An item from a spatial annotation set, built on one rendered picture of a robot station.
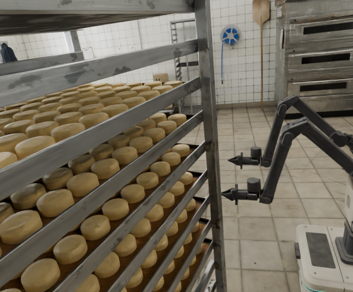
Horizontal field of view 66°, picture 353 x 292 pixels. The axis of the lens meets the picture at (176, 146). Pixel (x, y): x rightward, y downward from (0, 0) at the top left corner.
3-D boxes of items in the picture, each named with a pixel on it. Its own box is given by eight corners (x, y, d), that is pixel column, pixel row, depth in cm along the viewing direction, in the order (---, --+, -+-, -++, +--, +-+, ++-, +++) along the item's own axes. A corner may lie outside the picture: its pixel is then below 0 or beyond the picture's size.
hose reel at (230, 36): (242, 81, 559) (241, 23, 517) (242, 83, 544) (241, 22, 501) (221, 83, 567) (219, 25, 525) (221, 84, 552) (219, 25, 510)
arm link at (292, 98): (294, 91, 157) (291, 88, 166) (276, 108, 163) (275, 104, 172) (350, 141, 158) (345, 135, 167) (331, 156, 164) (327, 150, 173)
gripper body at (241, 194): (234, 205, 150) (247, 205, 148) (233, 189, 146) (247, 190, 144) (235, 199, 156) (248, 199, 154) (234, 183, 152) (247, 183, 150)
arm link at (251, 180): (270, 204, 142) (270, 194, 149) (270, 185, 137) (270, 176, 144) (246, 202, 146) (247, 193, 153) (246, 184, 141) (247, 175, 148)
